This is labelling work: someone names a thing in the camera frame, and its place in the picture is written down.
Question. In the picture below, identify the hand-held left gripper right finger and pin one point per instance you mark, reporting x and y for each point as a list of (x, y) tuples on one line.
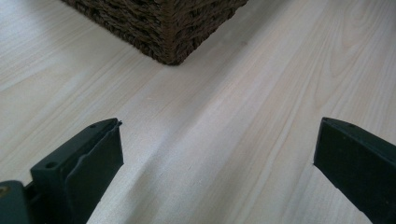
[(358, 168)]

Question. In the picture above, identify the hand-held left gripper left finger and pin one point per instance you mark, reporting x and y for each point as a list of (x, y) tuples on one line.
[(84, 174)]

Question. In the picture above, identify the dark brown woven basket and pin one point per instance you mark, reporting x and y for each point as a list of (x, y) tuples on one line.
[(165, 25)]

